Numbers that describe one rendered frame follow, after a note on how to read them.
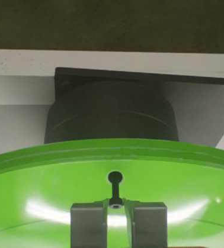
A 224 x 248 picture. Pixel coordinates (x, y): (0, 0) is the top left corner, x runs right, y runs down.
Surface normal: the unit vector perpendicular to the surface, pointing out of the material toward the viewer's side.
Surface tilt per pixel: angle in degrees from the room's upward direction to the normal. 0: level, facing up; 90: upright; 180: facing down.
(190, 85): 0
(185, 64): 90
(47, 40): 0
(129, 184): 24
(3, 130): 0
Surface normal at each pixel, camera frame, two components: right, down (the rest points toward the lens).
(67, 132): -0.56, -0.48
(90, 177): -0.03, 0.49
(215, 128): 0.01, 0.81
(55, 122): -0.78, -0.36
